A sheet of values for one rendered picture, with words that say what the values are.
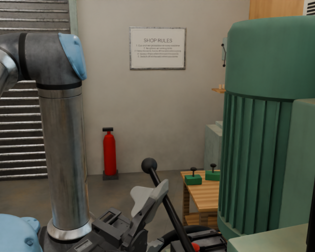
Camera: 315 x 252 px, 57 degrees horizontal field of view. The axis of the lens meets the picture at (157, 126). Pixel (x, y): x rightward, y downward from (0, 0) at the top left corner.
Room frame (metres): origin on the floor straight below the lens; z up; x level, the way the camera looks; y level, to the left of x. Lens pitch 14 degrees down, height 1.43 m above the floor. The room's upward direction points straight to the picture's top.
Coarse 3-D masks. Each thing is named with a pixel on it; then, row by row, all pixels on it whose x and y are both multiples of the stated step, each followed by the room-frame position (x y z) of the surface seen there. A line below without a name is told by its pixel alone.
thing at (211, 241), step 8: (200, 232) 0.63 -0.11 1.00; (208, 232) 0.63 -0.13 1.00; (176, 240) 0.59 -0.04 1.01; (192, 240) 0.60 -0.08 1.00; (200, 240) 0.60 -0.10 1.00; (208, 240) 0.60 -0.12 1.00; (216, 240) 0.60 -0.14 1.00; (176, 248) 0.56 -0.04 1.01; (208, 248) 0.57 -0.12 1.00; (216, 248) 0.57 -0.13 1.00; (224, 248) 0.57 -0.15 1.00
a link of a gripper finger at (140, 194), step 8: (160, 184) 0.49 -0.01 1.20; (136, 192) 0.48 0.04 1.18; (144, 192) 0.48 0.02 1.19; (152, 192) 0.47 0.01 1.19; (160, 192) 0.47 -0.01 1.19; (136, 200) 0.47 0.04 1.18; (144, 200) 0.47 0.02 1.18; (160, 200) 0.47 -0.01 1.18; (136, 208) 0.46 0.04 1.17; (152, 208) 0.45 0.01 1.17; (152, 216) 0.45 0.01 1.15
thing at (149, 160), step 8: (144, 160) 0.58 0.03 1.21; (152, 160) 0.58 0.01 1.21; (144, 168) 0.57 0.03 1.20; (152, 168) 0.56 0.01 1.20; (152, 176) 0.54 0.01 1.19; (168, 200) 0.47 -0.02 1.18; (168, 208) 0.45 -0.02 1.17; (176, 216) 0.43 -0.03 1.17; (176, 224) 0.41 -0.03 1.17; (176, 232) 0.40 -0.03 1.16; (184, 232) 0.40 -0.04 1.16; (184, 240) 0.38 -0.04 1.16; (184, 248) 0.37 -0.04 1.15; (192, 248) 0.37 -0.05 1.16
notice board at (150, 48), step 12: (132, 36) 3.34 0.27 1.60; (144, 36) 3.36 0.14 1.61; (156, 36) 3.38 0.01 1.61; (168, 36) 3.40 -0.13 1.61; (180, 36) 3.42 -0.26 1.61; (132, 48) 3.34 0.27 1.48; (144, 48) 3.36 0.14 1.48; (156, 48) 3.38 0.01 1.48; (168, 48) 3.40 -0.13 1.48; (180, 48) 3.42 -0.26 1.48; (132, 60) 3.34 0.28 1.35; (144, 60) 3.36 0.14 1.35; (156, 60) 3.38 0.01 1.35; (168, 60) 3.40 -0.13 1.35; (180, 60) 3.42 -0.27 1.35
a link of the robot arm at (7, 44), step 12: (0, 36) 0.71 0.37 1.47; (12, 36) 0.72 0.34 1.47; (0, 48) 0.67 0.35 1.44; (12, 48) 0.69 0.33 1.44; (0, 60) 0.65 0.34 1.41; (12, 60) 0.67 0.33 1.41; (0, 72) 0.63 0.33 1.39; (12, 72) 0.67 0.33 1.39; (0, 84) 0.60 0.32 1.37; (12, 84) 0.69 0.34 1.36; (0, 96) 0.61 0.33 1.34
